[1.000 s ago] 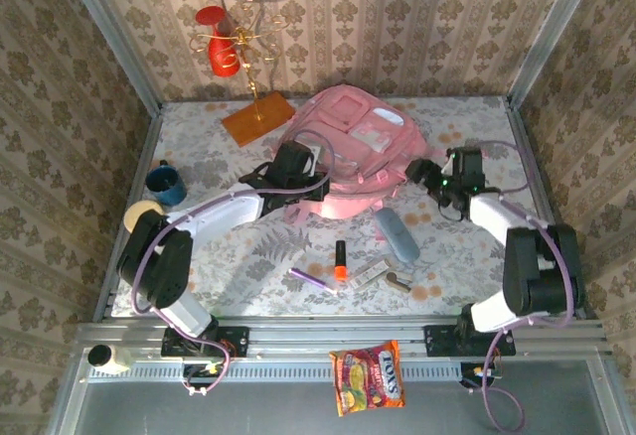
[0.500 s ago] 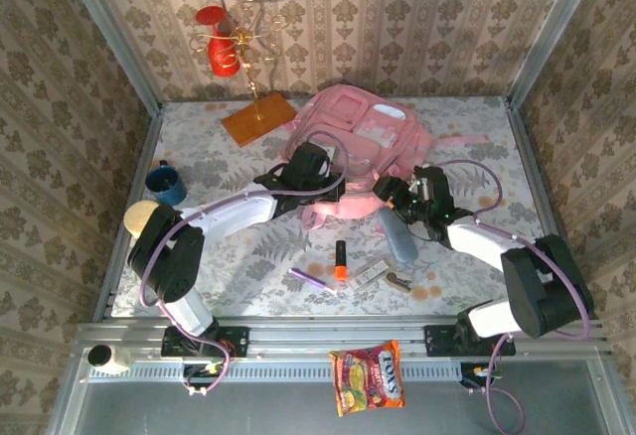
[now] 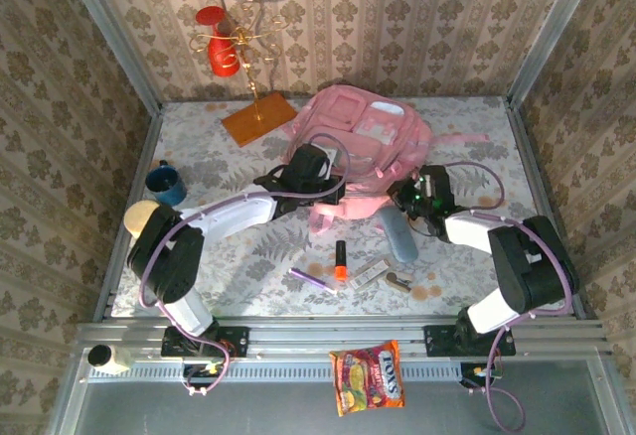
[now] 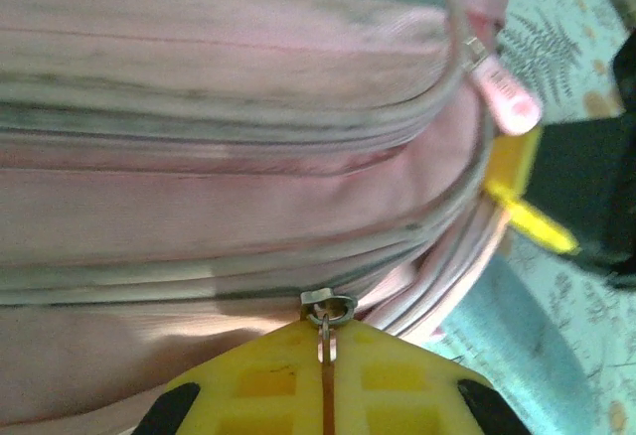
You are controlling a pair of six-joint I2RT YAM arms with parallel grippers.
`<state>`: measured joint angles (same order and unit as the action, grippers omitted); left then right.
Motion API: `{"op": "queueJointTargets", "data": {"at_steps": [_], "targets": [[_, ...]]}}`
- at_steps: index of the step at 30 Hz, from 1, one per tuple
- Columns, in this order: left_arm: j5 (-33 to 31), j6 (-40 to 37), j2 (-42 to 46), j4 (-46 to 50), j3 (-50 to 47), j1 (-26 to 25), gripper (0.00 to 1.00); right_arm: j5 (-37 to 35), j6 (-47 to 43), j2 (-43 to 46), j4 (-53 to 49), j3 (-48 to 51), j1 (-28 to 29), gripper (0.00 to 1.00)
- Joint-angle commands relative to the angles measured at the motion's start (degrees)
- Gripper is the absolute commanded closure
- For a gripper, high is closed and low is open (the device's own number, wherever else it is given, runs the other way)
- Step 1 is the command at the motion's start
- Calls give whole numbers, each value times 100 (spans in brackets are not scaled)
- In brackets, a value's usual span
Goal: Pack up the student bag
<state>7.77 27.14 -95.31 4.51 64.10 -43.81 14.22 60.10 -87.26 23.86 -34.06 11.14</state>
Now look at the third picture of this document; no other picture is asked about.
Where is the dark blue enamel mug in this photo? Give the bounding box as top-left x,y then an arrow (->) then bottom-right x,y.
144,160 -> 189,208

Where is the red goblet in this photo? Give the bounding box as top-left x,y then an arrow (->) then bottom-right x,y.
194,6 -> 243,77

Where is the small long white box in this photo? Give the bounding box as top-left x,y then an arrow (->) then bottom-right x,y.
349,255 -> 394,291

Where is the orange red candy bag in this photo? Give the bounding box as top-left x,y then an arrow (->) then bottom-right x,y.
329,339 -> 406,418

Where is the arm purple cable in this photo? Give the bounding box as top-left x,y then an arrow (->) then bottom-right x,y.
138,132 -> 352,399
439,160 -> 582,434

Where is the grey slotted cable duct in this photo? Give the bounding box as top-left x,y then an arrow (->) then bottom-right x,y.
86,359 -> 463,384

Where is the black orange highlighter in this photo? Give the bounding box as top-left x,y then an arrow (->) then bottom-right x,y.
334,239 -> 349,282

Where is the purple pen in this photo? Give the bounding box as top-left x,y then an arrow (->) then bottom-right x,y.
289,266 -> 338,293

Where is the cream round sponge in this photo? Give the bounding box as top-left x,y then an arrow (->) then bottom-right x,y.
123,200 -> 159,237

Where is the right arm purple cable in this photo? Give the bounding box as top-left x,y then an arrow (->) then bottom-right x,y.
439,160 -> 582,434

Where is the aluminium frame post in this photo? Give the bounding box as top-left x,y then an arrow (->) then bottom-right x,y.
57,0 -> 163,114
505,0 -> 605,108

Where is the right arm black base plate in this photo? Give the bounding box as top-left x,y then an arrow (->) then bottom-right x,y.
424,324 -> 517,358

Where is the pink backpack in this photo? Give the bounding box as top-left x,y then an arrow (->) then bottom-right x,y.
282,84 -> 491,235

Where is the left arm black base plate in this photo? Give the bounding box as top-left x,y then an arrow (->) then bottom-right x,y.
161,325 -> 249,360

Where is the white bottle black cap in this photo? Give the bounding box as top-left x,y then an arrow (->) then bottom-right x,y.
86,345 -> 133,376

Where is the floral fern print tablecloth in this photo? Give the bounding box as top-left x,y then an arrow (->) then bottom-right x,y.
111,96 -> 570,318

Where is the wide aluminium frame rail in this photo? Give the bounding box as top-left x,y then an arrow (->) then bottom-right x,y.
74,316 -> 610,363

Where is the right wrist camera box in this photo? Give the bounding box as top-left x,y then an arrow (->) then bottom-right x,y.
414,170 -> 438,201

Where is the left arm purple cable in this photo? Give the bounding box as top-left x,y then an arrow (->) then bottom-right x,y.
138,132 -> 352,399

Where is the gold mug tree stand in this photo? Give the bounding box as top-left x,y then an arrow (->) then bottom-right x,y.
188,0 -> 299,148

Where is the small controller board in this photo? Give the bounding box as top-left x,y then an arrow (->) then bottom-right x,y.
459,362 -> 504,391
181,362 -> 231,399

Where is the grey blue pencil case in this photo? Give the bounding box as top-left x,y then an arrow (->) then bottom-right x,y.
380,206 -> 419,264

